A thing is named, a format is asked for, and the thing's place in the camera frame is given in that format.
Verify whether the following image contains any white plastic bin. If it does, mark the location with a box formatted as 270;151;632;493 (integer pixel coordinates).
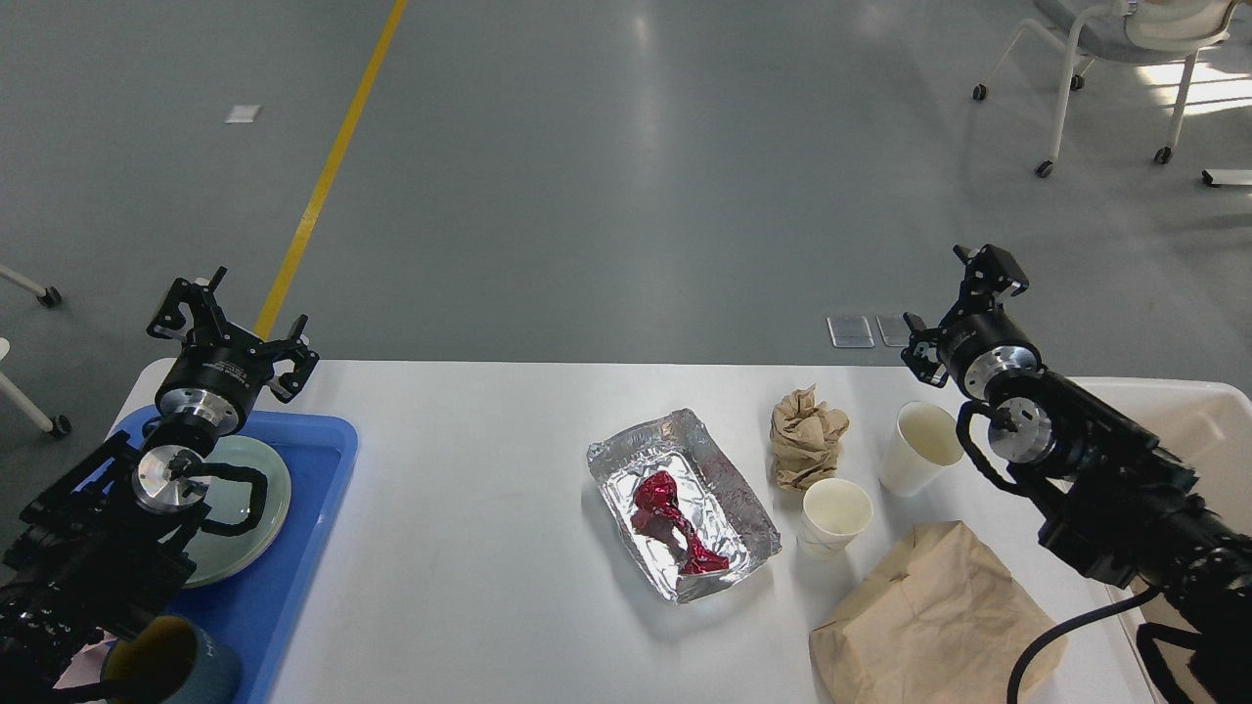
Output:
1075;377;1251;703

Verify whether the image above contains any flat brown paper bag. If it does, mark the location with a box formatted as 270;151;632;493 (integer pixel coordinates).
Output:
809;521;1052;703

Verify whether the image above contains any white office chair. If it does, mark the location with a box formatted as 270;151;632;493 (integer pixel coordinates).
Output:
972;1;1239;179

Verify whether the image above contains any brown paper ball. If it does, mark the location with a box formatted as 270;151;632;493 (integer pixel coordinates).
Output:
769;386;851;492

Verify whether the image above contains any light green plate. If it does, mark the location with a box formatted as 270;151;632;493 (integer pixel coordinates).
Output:
184;435;290;589

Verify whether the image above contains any dark teal mug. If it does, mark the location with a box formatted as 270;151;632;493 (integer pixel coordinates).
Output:
100;615;243;703

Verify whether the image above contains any red crumpled wrapper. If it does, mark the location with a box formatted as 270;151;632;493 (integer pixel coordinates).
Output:
630;468;730;576

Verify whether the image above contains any blue plastic tray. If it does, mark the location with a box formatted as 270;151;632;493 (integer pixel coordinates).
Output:
59;407;359;704

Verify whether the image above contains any white bar on floor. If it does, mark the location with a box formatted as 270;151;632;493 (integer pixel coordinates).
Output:
1201;168;1252;189

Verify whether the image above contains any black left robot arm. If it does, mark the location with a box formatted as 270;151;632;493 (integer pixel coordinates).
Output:
1;268;319;703

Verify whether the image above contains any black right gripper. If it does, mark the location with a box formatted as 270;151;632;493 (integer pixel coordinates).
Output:
901;244;1045;400

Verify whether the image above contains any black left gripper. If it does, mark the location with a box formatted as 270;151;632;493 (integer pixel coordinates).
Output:
146;267;319;437

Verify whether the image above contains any pink mug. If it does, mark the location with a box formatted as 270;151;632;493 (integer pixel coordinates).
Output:
54;630;116;689

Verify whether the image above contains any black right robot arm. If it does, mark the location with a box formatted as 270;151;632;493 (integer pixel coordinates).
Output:
901;244;1251;703

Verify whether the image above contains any grey floor plate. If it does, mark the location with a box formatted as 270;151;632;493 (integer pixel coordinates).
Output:
875;314;911;348
828;314;875;349

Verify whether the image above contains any aluminium foil tray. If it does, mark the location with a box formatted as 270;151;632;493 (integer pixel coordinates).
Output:
585;410;783;604

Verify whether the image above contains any white paper cup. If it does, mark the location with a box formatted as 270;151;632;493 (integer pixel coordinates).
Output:
798;479;873;557
876;401;965;499

